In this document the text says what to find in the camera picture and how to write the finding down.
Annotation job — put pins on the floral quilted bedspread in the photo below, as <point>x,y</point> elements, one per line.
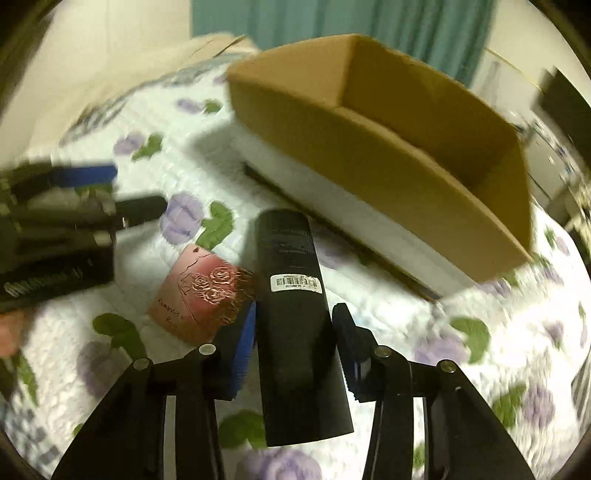
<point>152,258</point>

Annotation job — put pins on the white foam board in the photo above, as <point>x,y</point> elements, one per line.
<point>351,221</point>

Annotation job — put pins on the teal curtain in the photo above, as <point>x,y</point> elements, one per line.
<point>351,23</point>

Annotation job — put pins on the pink rose-print box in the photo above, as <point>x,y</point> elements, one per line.
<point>203,295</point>

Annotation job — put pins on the black cylindrical bottle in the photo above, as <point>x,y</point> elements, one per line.
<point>295,332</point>

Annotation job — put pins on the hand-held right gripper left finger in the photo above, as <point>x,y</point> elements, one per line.
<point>244,346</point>

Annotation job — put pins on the brown cardboard box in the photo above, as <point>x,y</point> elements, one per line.
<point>392,152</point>

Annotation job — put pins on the person's left hand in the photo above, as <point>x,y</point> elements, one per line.
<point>10,333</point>

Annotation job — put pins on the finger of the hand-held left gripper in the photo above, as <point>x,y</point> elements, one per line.
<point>138,210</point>
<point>90,174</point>

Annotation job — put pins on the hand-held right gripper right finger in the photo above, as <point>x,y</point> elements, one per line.
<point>353,350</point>

